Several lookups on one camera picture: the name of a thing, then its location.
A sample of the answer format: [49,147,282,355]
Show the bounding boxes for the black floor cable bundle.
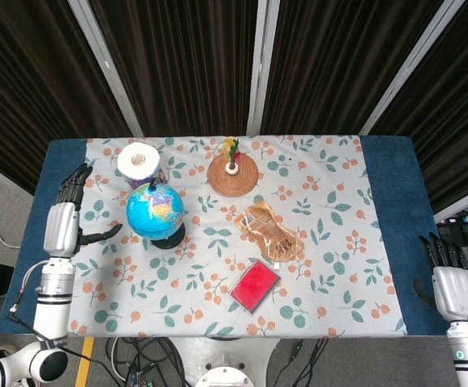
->
[108,337,178,387]
[282,337,328,374]

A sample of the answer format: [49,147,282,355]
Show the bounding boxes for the white partition post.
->
[67,0,144,138]
[358,0,463,136]
[434,192,468,223]
[244,0,280,136]

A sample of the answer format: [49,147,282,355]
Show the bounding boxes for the arm cable with black plug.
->
[8,260,48,338]

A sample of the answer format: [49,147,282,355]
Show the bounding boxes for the floral fruit print tablecloth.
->
[66,135,408,338]

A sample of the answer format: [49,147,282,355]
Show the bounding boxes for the tan plastic spout pouch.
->
[232,201,306,270]

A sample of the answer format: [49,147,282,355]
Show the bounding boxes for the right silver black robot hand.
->
[413,231,468,323]

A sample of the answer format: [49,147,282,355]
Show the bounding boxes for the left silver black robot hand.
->
[42,163,124,259]

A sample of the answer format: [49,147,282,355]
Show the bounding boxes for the round woven rattan coaster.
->
[207,155,258,198]

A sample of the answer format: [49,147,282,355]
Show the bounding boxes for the blue world globe black stand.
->
[125,179,186,251]

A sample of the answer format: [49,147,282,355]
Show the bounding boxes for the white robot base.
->
[165,337,287,387]

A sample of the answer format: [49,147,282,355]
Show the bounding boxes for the small flower vase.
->
[221,136,243,175]

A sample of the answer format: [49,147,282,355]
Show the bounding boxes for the power strip with lights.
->
[439,213,468,239]

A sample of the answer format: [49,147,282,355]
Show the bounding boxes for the blue table cover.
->
[0,136,449,338]

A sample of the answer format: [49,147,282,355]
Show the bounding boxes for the white paper towel roll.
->
[116,142,170,189]

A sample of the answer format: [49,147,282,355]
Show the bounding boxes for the red flat rectangular box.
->
[228,259,282,314]

